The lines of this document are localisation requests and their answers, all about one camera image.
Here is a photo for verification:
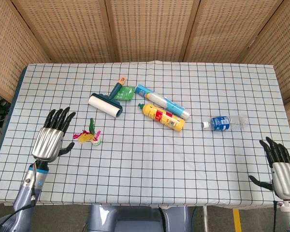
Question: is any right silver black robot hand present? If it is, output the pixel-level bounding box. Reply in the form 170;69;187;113
248;136;290;200

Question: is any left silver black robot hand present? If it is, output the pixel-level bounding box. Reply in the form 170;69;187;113
31;106;76;163

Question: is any colourful feather shuttlecock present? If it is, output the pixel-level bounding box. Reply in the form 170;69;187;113
73;117;102;147

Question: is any clear water bottle blue label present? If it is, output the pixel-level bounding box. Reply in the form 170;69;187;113
202;114;249;132

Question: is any metal table leg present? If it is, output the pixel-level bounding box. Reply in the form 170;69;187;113
202;205;209;232

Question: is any green sachet packet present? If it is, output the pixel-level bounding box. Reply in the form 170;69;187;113
114;85;136;102

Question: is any checkered grid tablecloth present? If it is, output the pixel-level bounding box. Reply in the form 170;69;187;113
0;60;290;210

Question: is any grey robot torso base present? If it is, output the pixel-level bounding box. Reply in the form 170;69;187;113
87;204;192;232

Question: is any yellow bottle with green cap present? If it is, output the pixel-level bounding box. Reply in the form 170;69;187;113
138;102;186;132

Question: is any blue white packaged tube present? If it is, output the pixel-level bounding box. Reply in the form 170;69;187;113
135;84;191;120

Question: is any wooden lattice folding screen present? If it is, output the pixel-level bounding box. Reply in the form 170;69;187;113
0;0;290;160

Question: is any lint roller with teal handle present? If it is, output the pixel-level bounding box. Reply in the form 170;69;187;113
88;77;127;118

